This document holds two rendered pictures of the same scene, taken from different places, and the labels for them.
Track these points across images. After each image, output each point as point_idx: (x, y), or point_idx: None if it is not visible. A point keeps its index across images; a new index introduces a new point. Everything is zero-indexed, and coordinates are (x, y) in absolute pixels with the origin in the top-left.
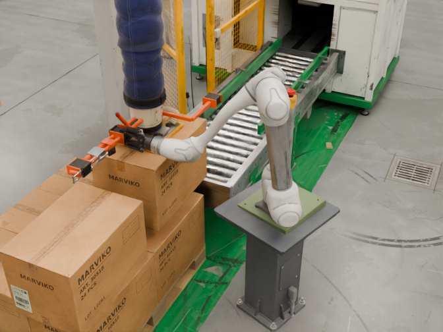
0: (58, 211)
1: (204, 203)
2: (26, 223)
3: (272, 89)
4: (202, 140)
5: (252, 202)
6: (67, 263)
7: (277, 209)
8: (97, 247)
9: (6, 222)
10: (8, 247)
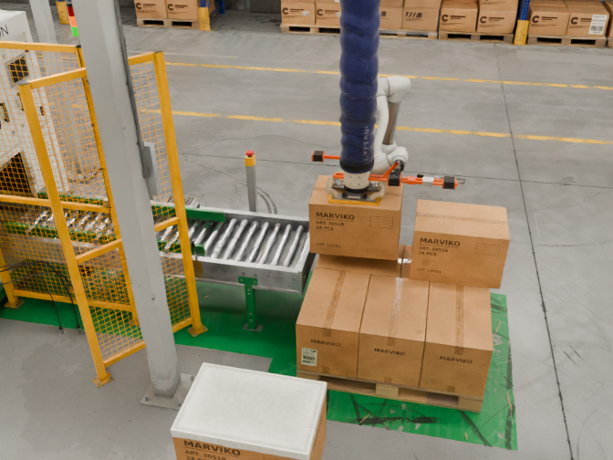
0: (453, 228)
1: None
2: (411, 318)
3: (401, 77)
4: (381, 151)
5: None
6: (495, 211)
7: None
8: (473, 204)
9: (418, 331)
10: (503, 236)
